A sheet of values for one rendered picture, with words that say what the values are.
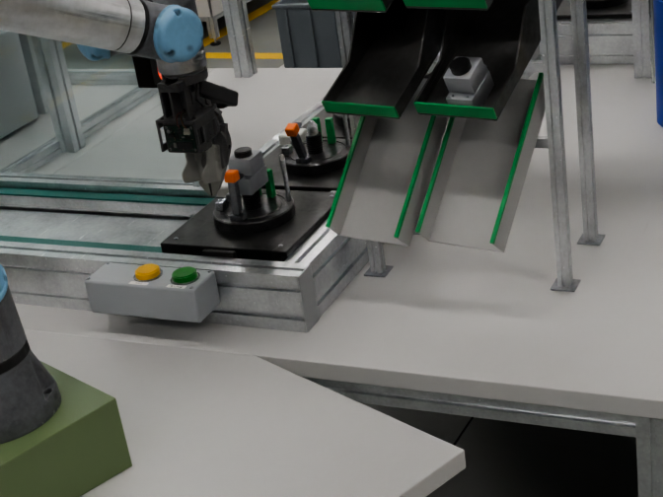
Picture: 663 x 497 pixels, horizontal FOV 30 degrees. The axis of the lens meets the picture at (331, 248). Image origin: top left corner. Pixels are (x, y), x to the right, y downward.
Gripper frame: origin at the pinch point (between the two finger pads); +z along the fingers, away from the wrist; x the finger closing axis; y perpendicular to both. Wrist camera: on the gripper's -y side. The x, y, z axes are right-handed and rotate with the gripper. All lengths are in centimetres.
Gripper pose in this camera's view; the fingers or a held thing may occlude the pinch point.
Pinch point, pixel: (213, 185)
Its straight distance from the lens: 198.9
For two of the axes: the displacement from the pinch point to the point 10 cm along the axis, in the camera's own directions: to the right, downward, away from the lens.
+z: 1.4, 9.0, 4.2
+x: 9.0, 0.6, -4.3
